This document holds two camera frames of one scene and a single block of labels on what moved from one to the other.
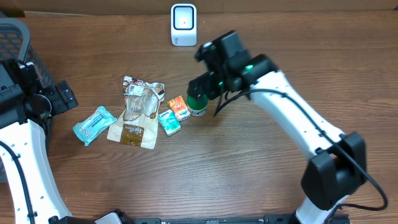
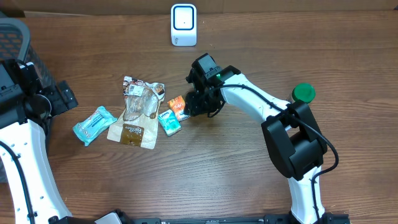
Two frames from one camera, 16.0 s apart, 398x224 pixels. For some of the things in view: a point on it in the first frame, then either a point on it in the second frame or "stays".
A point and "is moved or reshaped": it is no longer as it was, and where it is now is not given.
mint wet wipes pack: [87, 130] stays
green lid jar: [194, 108] is moved or reshaped
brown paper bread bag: [135, 124] stays
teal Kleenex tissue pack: [169, 122] stays
